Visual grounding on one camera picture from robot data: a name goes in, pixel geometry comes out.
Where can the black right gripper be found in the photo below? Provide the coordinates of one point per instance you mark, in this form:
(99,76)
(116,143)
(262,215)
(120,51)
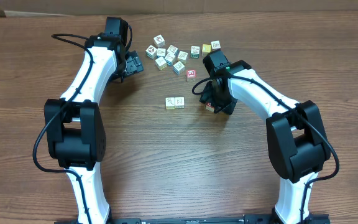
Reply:
(208,97)

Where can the brown cardboard backdrop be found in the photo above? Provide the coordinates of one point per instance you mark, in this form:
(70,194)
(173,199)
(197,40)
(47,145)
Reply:
(101,7)

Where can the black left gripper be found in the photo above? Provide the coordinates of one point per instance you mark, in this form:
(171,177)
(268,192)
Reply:
(133,61)

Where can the yellow top hand block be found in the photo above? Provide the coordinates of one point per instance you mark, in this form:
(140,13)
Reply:
(206,49)

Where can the far left cluster block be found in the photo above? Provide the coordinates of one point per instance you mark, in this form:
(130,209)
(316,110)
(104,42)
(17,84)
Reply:
(151,51)

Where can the yellow G letter block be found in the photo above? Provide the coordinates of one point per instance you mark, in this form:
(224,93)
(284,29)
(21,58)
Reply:
(161,63)

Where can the yellow top picture block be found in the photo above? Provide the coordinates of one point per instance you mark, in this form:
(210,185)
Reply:
(179,102)

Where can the plain wooden picture block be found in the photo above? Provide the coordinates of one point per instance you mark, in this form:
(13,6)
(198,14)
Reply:
(170,103)

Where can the small rear centre block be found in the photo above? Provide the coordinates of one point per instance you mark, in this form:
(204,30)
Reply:
(161,52)

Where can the red e block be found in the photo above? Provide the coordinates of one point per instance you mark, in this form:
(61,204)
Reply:
(209,107)
(190,75)

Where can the far rear cluster block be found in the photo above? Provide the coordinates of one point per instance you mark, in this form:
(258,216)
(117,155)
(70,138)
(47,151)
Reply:
(159,41)

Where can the blue edged block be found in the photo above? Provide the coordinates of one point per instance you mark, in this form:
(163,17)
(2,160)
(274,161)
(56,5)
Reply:
(173,50)
(170,58)

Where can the red E block front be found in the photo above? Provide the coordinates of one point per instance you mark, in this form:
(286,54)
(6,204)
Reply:
(209,107)

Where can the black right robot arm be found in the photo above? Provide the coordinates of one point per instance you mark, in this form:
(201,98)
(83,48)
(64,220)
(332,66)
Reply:
(296,138)

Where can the red number 3 block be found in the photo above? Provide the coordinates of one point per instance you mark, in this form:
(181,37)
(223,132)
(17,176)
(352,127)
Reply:
(215,45)

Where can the green B letter block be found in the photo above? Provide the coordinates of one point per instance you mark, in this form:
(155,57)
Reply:
(195,52)

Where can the blue edged rear block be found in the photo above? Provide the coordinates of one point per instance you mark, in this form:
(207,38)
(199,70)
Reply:
(173,50)

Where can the red E block rear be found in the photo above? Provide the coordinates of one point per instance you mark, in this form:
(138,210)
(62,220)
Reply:
(190,75)

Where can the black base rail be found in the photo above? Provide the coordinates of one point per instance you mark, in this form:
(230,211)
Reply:
(191,221)

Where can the blue edged centre block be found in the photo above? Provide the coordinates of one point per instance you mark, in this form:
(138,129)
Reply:
(170,58)

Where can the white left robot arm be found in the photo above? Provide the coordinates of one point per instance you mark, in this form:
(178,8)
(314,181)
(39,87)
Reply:
(73,124)

